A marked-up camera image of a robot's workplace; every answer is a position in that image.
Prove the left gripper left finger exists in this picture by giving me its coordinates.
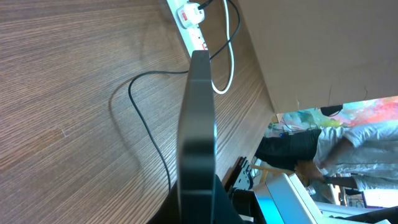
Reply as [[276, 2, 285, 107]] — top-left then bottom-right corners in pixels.
[[147, 183, 179, 224]]

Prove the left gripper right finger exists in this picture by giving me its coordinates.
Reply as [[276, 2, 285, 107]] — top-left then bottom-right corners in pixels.
[[213, 175, 244, 224]]

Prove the Galaxy S25 smartphone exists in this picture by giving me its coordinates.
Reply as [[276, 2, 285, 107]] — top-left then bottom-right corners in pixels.
[[177, 50, 216, 224]]

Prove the black USB-C charging cable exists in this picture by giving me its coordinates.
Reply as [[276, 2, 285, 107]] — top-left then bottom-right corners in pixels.
[[127, 0, 242, 194]]

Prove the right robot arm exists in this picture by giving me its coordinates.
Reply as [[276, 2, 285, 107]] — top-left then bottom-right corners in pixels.
[[232, 174, 397, 224]]

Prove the white USB charger plug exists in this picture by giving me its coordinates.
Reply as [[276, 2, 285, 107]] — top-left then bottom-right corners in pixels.
[[177, 2, 205, 29]]

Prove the person in white shirt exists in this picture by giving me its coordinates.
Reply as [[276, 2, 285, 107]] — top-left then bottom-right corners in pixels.
[[255, 120, 397, 192]]

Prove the white power strip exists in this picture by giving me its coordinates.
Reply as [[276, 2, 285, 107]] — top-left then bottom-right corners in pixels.
[[167, 0, 208, 57]]

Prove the white power strip cord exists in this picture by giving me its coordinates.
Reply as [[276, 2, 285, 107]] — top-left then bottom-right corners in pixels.
[[210, 0, 236, 95]]

